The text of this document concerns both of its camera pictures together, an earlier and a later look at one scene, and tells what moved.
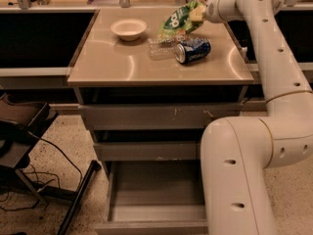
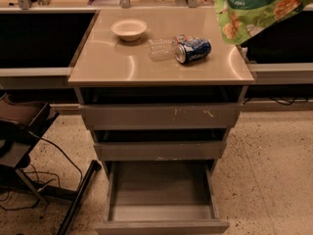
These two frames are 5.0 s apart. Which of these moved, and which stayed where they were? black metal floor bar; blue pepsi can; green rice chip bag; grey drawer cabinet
Moved: green rice chip bag
Stayed: grey drawer cabinet; black metal floor bar; blue pepsi can
